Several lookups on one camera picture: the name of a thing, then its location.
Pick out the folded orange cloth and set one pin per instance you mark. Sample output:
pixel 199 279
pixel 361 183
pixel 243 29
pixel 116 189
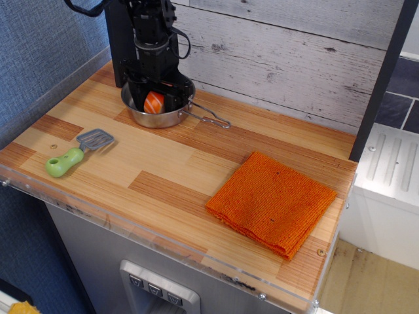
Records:
pixel 271 204

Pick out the yellow object at corner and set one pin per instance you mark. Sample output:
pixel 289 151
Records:
pixel 23 308

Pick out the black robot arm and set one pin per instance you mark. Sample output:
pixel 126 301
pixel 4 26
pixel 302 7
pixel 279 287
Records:
pixel 145 50

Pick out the silver dispenser panel with buttons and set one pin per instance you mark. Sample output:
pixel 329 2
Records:
pixel 149 292

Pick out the orange white toy half bun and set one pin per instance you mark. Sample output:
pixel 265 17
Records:
pixel 154 103

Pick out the white grooved side cabinet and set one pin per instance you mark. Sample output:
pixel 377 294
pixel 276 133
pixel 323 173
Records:
pixel 381 214

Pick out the clear acrylic table edge guard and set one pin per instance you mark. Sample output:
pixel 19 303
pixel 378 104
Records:
pixel 102 223

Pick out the green handled grey toy spatula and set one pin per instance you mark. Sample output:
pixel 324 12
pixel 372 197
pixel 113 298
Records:
pixel 91 140

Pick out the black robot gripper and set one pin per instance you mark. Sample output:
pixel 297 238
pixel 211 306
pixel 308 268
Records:
pixel 158 71

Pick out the dark grey post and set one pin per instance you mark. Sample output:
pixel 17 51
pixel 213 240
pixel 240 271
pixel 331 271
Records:
pixel 397 41
pixel 121 38

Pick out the dark grey right post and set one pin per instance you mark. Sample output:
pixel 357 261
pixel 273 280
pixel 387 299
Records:
pixel 397 41

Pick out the dark grey left post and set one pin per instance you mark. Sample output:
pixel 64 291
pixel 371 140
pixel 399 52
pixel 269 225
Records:
pixel 121 38

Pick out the stainless steel pot with handle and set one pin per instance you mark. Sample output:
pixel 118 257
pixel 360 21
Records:
pixel 166 120

